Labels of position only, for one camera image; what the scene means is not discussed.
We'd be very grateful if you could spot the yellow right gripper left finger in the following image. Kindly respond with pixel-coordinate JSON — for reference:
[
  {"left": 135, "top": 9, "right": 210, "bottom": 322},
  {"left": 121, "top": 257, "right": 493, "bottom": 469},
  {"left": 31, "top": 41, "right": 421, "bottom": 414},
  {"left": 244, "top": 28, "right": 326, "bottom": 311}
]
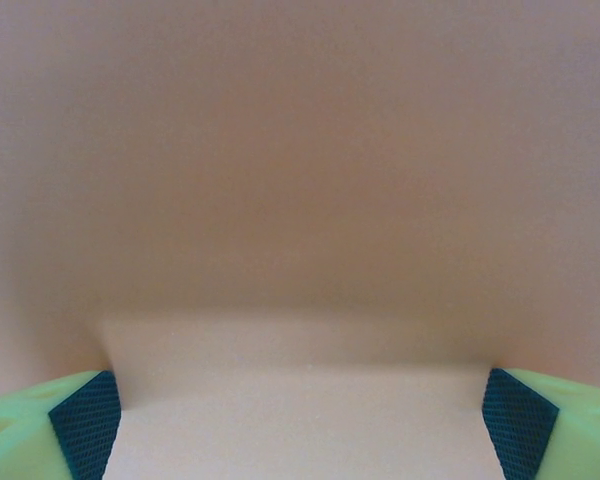
[{"left": 0, "top": 368, "right": 124, "bottom": 480}]

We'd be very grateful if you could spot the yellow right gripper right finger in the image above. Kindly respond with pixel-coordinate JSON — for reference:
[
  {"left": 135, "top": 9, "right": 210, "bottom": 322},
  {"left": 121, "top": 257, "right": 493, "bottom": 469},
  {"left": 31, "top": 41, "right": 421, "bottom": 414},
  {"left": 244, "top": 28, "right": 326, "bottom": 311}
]
[{"left": 481, "top": 367, "right": 600, "bottom": 480}]

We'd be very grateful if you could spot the orange paper sheet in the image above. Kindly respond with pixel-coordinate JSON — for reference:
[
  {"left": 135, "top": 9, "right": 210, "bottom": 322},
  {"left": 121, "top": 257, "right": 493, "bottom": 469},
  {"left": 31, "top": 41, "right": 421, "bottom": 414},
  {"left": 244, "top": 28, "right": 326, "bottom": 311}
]
[{"left": 0, "top": 0, "right": 600, "bottom": 480}]

